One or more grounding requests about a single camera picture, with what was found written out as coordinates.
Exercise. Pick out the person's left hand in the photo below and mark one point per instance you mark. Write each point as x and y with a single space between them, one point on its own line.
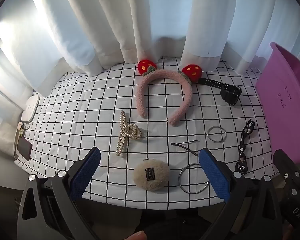
136 236

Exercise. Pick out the white sheer curtain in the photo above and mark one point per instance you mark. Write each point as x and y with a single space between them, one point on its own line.
115 17

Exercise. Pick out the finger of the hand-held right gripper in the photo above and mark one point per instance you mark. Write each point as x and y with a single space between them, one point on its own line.
286 165

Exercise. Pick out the person's dark clothing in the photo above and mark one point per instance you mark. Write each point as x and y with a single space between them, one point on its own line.
170 226

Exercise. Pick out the thin black hair pin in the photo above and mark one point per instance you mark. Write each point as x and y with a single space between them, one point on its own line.
177 144

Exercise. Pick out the beige fluffy plush charm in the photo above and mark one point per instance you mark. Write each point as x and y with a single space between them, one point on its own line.
150 178

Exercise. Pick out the black polka-dot ribbon clip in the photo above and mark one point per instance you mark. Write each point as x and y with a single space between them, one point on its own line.
248 126

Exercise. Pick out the white black-grid tablecloth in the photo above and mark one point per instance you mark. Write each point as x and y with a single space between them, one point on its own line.
77 105

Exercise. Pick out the pearl hair claw clip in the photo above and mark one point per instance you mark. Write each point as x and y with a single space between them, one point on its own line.
126 130

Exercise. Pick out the large silver bangle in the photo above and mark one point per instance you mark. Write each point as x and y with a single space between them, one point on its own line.
179 178

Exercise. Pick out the pink fluffy strawberry headband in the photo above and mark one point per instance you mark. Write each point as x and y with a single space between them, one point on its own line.
162 76

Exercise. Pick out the black digital wristwatch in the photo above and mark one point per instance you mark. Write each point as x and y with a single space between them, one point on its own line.
230 93

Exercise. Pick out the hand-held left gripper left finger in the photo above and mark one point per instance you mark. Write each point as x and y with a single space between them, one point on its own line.
86 172

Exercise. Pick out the white plastic box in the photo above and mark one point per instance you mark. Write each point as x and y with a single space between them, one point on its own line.
30 107

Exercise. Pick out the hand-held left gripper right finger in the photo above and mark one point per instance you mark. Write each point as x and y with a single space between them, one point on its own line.
213 172

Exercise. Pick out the purple plastic basin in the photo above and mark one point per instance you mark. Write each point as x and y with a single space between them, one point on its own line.
280 100

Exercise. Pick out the dark smartphone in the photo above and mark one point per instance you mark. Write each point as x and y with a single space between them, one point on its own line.
23 148

